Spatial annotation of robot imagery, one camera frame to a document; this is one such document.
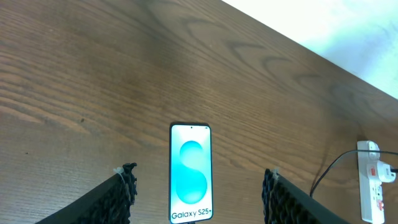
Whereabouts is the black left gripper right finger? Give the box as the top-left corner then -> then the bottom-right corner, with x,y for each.
261,169 -> 346,224

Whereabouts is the white power strip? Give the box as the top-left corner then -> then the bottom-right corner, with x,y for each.
357,141 -> 385,223

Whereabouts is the black USB charging cable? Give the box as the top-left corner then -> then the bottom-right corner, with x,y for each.
309,149 -> 398,198

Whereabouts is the blue Galaxy smartphone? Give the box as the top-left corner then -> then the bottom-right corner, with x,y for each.
169,121 -> 214,223

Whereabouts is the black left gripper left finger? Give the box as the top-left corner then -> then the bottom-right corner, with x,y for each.
38,162 -> 137,224

